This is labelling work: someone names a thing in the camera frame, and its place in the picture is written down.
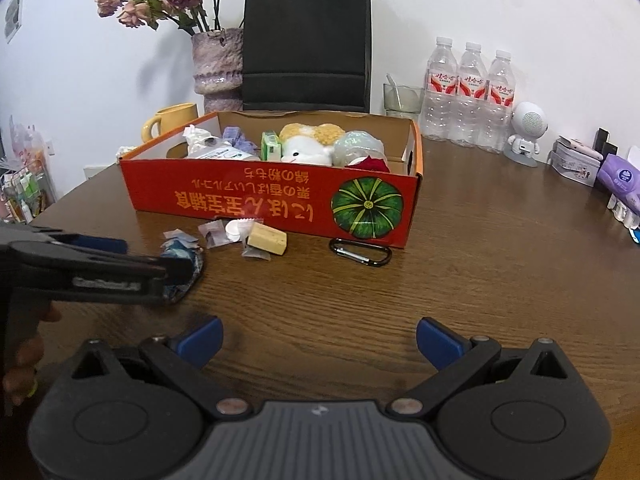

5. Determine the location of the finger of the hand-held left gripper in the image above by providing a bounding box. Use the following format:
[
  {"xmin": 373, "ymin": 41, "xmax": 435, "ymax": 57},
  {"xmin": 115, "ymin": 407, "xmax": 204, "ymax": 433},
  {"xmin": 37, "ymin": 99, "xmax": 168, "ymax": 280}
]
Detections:
[
  {"xmin": 159, "ymin": 255, "xmax": 195, "ymax": 292},
  {"xmin": 0, "ymin": 224, "xmax": 129, "ymax": 257}
]

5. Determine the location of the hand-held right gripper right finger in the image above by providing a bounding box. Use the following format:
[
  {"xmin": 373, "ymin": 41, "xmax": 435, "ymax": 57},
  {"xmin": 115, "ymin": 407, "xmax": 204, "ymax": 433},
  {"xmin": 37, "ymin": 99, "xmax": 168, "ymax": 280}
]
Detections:
[{"xmin": 387, "ymin": 317, "xmax": 571, "ymax": 421}]

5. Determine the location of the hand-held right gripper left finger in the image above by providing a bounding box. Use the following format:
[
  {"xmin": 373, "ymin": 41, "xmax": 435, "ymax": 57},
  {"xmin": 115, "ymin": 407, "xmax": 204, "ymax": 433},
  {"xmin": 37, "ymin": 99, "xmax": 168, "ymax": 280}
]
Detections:
[{"xmin": 70, "ymin": 316, "xmax": 256, "ymax": 421}]

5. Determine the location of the blue patterned pouch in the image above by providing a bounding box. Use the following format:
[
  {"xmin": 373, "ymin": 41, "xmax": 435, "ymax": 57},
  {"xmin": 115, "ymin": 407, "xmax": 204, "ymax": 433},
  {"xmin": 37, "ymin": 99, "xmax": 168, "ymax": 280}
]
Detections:
[{"xmin": 159, "ymin": 240, "xmax": 204, "ymax": 304}]

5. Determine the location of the orange cardboard box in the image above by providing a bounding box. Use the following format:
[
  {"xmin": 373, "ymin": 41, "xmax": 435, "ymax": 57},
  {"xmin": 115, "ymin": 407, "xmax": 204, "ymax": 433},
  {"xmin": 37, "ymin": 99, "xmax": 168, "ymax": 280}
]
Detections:
[{"xmin": 119, "ymin": 110, "xmax": 424, "ymax": 250}]

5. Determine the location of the white tissue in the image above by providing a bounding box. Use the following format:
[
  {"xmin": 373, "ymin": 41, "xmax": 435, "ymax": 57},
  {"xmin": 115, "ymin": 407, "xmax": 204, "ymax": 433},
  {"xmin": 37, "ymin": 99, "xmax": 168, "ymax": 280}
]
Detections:
[{"xmin": 182, "ymin": 125, "xmax": 214, "ymax": 154}]

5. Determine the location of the purple drawstring pouch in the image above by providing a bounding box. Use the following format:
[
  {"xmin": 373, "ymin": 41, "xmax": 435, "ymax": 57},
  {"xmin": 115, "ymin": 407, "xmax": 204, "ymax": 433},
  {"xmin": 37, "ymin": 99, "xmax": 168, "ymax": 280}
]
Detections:
[{"xmin": 222, "ymin": 126, "xmax": 261, "ymax": 156}]

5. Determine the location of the green packet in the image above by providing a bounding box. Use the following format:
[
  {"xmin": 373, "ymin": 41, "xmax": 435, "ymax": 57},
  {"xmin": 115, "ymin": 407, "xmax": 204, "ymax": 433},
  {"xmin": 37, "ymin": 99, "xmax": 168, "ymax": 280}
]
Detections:
[{"xmin": 260, "ymin": 131, "xmax": 284, "ymax": 161}]

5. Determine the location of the white and yellow plush alpaca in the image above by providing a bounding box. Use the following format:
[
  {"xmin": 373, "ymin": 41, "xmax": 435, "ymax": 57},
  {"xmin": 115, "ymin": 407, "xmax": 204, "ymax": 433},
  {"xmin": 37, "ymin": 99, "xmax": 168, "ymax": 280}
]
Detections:
[{"xmin": 279, "ymin": 122, "xmax": 346, "ymax": 166}]

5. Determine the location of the red fabric rose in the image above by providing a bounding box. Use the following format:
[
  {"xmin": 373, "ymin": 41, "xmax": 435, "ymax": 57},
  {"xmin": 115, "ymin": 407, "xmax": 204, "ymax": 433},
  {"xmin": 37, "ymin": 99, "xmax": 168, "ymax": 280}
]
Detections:
[{"xmin": 345, "ymin": 156, "xmax": 394, "ymax": 174}]

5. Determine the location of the clear iridescent plastic bag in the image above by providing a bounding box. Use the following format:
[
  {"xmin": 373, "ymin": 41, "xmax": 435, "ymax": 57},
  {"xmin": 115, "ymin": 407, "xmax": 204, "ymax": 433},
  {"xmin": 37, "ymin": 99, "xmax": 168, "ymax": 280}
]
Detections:
[{"xmin": 332, "ymin": 131, "xmax": 386, "ymax": 167}]

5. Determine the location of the person's left hand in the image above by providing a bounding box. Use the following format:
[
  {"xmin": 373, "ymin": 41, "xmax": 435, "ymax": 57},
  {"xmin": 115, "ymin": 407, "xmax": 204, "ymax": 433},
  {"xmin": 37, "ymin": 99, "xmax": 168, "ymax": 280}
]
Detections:
[{"xmin": 2, "ymin": 307, "xmax": 62, "ymax": 407}]

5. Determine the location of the purple tinted wrapper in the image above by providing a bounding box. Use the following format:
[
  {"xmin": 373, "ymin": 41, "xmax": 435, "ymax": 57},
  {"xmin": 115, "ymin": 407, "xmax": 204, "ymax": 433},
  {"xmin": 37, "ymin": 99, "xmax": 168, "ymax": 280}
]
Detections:
[{"xmin": 198, "ymin": 219, "xmax": 234, "ymax": 250}]

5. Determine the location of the white round wrapped candy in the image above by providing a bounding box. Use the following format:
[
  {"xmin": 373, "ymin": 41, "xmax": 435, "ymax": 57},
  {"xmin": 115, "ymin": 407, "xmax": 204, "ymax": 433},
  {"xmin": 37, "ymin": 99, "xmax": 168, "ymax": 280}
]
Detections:
[{"xmin": 224, "ymin": 217, "xmax": 264, "ymax": 244}]

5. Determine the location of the beige wrapped block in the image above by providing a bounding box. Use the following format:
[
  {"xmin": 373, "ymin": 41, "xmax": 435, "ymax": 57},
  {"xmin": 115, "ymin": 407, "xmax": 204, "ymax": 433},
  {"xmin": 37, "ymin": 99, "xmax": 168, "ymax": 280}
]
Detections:
[{"xmin": 242, "ymin": 222, "xmax": 289, "ymax": 261}]

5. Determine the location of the cluttered storage rack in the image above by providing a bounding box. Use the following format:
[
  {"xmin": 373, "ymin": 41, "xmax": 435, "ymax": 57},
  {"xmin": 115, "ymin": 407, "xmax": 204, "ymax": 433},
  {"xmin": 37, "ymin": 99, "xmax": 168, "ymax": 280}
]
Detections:
[{"xmin": 0, "ymin": 115, "xmax": 56, "ymax": 224}]

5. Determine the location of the black carabiner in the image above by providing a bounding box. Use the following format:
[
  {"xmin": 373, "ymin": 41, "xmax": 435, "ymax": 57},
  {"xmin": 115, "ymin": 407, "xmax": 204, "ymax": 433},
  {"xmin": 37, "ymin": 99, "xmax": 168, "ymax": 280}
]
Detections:
[{"xmin": 329, "ymin": 237, "xmax": 394, "ymax": 267}]

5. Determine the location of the yellow mug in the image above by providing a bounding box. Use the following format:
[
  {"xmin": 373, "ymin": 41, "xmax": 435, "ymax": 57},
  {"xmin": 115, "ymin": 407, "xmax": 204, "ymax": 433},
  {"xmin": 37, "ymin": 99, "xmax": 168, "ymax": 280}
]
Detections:
[{"xmin": 141, "ymin": 103, "xmax": 200, "ymax": 144}]

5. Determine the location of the purple mottled vase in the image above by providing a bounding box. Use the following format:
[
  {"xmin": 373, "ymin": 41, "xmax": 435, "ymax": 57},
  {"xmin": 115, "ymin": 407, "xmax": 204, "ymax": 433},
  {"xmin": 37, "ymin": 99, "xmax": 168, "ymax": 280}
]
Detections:
[{"xmin": 192, "ymin": 27, "xmax": 245, "ymax": 115}]

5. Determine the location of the printed tin box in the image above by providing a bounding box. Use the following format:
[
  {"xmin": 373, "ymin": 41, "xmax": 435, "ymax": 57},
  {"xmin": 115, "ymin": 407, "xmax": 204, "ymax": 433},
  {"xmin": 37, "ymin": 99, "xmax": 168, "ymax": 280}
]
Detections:
[{"xmin": 547, "ymin": 136, "xmax": 604, "ymax": 187}]

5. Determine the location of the white robot figure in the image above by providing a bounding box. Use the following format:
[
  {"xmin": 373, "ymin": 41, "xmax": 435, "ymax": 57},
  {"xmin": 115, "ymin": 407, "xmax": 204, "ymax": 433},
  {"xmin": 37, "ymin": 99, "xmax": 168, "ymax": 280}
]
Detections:
[{"xmin": 504, "ymin": 101, "xmax": 551, "ymax": 167}]

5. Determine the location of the clear drinking glass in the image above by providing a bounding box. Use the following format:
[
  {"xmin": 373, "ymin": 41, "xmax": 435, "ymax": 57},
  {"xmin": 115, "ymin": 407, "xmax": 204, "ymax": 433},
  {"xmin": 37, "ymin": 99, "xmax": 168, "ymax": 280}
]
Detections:
[{"xmin": 383, "ymin": 82, "xmax": 425, "ymax": 120}]

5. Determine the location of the clear water bottle red label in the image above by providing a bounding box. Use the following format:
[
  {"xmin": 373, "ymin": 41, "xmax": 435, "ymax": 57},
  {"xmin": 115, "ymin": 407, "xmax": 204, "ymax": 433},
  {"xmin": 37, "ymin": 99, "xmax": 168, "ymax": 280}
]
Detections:
[
  {"xmin": 450, "ymin": 41, "xmax": 489, "ymax": 149},
  {"xmin": 477, "ymin": 50, "xmax": 516, "ymax": 154},
  {"xmin": 420, "ymin": 36, "xmax": 459, "ymax": 141}
]

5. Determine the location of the purple tissue pack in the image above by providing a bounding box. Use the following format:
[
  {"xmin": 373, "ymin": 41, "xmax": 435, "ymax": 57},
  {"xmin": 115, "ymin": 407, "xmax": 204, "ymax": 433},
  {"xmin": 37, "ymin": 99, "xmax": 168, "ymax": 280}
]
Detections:
[{"xmin": 597, "ymin": 146, "xmax": 640, "ymax": 202}]

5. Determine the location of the spoon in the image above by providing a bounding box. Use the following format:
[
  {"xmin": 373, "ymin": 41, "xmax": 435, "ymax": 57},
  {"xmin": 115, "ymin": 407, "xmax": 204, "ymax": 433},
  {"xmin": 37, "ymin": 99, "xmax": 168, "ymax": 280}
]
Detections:
[{"xmin": 385, "ymin": 72, "xmax": 404, "ymax": 111}]

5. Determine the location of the black paper bag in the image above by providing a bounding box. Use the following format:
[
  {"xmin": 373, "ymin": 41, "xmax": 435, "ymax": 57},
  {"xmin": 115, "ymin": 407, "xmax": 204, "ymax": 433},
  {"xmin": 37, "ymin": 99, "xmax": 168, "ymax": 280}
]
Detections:
[{"xmin": 241, "ymin": 0, "xmax": 372, "ymax": 112}]

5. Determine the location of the black rectangular item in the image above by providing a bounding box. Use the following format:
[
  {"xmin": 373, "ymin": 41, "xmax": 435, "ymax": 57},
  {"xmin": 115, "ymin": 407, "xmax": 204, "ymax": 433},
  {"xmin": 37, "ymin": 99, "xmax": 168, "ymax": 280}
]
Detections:
[{"xmin": 595, "ymin": 127, "xmax": 619, "ymax": 156}]

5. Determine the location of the wall notice sheet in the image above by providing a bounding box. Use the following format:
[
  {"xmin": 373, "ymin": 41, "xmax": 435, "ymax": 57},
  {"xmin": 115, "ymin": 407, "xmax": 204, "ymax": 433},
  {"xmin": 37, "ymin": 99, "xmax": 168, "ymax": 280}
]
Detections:
[{"xmin": 4, "ymin": 0, "xmax": 25, "ymax": 44}]

